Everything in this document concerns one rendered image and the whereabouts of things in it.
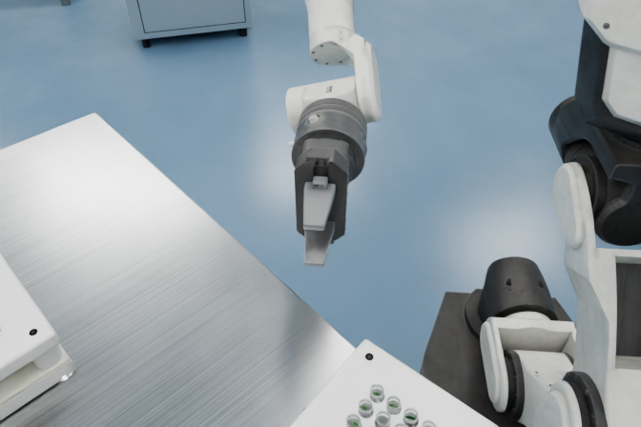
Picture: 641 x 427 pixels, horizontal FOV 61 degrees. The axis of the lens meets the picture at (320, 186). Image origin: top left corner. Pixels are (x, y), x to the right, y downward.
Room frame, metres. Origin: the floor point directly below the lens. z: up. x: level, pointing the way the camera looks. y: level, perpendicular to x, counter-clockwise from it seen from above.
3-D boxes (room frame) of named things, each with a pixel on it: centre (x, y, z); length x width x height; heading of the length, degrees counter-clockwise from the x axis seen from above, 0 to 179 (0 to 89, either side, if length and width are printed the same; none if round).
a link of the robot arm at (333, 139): (0.49, 0.00, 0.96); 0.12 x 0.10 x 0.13; 174
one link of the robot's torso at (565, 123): (0.70, -0.47, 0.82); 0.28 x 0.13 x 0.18; 176
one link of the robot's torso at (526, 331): (0.63, -0.47, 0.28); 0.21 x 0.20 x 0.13; 176
